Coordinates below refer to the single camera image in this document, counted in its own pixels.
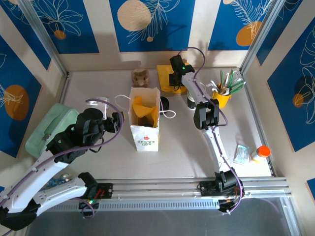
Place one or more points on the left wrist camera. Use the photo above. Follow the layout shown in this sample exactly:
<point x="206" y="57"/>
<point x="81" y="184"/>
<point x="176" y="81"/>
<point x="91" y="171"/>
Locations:
<point x="101" y="99"/>

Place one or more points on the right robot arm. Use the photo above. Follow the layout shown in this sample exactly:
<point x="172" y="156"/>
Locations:
<point x="216" y="150"/>

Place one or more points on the stack of cardboard cup carriers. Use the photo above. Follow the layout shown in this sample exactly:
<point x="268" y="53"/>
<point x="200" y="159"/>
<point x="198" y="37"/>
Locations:
<point x="140" y="77"/>

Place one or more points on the yellow paper napkin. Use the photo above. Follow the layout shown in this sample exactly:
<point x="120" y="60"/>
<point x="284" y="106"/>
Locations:
<point x="142" y="108"/>

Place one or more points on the stack of paper cups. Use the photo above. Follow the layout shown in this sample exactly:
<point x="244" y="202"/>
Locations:
<point x="190" y="99"/>

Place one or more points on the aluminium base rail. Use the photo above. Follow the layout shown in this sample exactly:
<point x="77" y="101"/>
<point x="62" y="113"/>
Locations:
<point x="157" y="188"/>

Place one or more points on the orange capped bottle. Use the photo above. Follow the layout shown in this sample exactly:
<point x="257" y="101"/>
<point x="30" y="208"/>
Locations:
<point x="261" y="153"/>

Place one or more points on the white paper carry bag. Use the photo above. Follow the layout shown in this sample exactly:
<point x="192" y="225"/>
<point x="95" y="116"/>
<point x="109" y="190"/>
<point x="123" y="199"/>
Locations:
<point x="145" y="140"/>

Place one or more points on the aluminium frame post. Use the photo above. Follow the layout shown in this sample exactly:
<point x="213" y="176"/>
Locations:
<point x="39" y="27"/>
<point x="263" y="29"/>

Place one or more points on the plastic wipes packet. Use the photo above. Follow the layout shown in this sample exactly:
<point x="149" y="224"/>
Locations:
<point x="241" y="154"/>

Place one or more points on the yellow stirrer holder cup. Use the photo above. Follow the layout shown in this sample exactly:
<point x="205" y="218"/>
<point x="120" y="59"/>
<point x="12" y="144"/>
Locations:
<point x="221" y="99"/>

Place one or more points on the green zippered pouch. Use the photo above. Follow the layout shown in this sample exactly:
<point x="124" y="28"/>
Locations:
<point x="44" y="130"/>

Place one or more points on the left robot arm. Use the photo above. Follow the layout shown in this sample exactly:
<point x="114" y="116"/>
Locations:
<point x="37" y="177"/>

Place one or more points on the green white wrapped stirrer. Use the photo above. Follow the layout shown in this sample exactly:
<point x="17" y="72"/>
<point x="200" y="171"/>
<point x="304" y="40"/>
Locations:
<point x="238" y="84"/>

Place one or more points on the thin green stirrer stick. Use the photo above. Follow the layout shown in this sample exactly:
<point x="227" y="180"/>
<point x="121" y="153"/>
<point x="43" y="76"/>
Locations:
<point x="221" y="77"/>

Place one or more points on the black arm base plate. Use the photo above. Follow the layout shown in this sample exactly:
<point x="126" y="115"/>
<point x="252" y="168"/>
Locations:
<point x="209" y="188"/>
<point x="105" y="190"/>

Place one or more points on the stack of yellow napkins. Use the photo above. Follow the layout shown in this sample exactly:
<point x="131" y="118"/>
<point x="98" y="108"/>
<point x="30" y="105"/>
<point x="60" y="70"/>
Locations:
<point x="163" y="78"/>

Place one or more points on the stack of black cup lids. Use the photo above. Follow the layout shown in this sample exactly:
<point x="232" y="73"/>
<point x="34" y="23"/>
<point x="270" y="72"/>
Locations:
<point x="165" y="103"/>

